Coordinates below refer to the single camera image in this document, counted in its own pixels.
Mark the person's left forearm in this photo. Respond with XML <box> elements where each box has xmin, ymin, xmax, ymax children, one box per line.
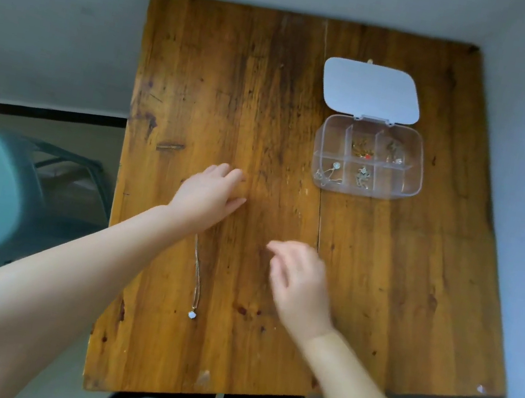
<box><xmin>0</xmin><ymin>177</ymin><xmax>201</xmax><ymax>398</ymax></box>

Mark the silver chain necklace with pendant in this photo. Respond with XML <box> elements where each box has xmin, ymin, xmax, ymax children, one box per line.
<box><xmin>181</xmin><ymin>233</ymin><xmax>211</xmax><ymax>321</ymax></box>

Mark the person's right hand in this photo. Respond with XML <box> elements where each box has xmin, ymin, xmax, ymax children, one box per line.
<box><xmin>252</xmin><ymin>236</ymin><xmax>348</xmax><ymax>350</ymax></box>

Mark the silver and gold jewellery piece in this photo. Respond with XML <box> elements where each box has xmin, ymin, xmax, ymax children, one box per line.
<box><xmin>383</xmin><ymin>138</ymin><xmax>408</xmax><ymax>167</ymax></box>

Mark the silver necklace with round pendant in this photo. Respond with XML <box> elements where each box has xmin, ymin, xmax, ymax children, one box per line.
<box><xmin>312</xmin><ymin>158</ymin><xmax>347</xmax><ymax>191</ymax></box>

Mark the small silver chain jewellery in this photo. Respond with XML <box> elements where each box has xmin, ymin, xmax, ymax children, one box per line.
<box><xmin>352</xmin><ymin>164</ymin><xmax>375</xmax><ymax>191</ymax></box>

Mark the clear plastic compartment box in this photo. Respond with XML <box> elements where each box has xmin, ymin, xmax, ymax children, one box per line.
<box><xmin>303</xmin><ymin>55</ymin><xmax>442</xmax><ymax>206</ymax></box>

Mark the person's left hand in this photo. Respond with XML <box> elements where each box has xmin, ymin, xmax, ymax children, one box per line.
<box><xmin>163</xmin><ymin>155</ymin><xmax>254</xmax><ymax>245</ymax></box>

